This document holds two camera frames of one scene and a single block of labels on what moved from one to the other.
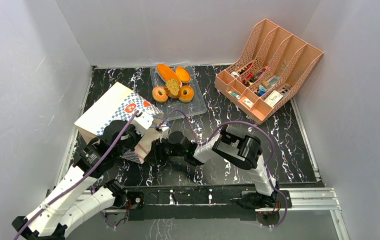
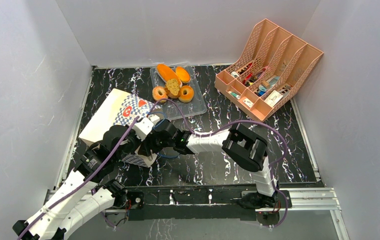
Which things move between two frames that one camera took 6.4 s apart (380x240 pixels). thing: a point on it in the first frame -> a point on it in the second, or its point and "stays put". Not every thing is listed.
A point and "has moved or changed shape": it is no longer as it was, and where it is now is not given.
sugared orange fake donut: (159, 94) stays put
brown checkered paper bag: (121, 103) has moved or changed shape
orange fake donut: (187, 98) stays put
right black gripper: (157, 149) -> (151, 142)
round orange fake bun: (183, 74) stays put
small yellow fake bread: (172, 88) stays put
